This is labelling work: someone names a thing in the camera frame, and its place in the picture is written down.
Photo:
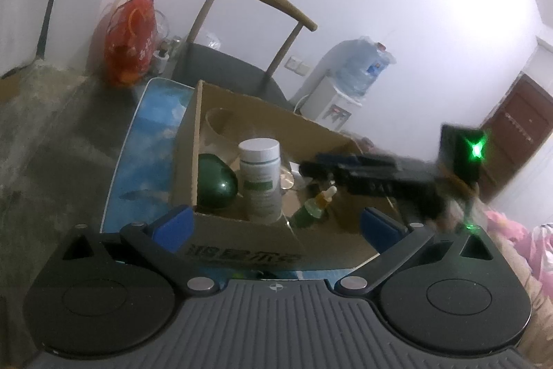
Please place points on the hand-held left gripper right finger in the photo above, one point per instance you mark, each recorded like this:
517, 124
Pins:
380, 225

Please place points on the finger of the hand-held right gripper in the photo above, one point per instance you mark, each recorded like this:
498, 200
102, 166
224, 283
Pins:
328, 168

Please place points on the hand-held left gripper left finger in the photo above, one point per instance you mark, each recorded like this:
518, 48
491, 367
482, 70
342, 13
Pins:
175, 224

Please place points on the green dropper bottle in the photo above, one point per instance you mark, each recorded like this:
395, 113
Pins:
309, 213

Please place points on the round dark green jar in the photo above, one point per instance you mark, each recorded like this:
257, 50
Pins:
216, 183

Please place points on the brown cardboard box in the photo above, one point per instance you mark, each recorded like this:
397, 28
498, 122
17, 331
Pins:
242, 243

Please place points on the white pill bottle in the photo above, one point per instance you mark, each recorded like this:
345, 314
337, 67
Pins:
259, 187

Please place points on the clear glass cup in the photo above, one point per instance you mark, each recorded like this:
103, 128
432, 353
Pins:
220, 131

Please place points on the white water dispenser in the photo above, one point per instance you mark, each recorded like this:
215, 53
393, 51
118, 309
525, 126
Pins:
324, 101

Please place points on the large blue water jug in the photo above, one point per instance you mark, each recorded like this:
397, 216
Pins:
354, 66

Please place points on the brown wooden door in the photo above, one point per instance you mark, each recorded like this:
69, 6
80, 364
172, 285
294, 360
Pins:
518, 114

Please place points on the wooden chair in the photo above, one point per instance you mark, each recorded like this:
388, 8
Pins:
224, 66

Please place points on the pink cloth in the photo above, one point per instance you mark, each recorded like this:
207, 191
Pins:
535, 248

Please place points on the small glass jar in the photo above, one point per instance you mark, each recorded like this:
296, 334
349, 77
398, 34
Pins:
163, 60

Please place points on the red plastic bag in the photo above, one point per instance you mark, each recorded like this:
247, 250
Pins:
129, 44

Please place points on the white wall socket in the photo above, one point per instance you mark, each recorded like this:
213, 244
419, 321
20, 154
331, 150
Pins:
298, 65

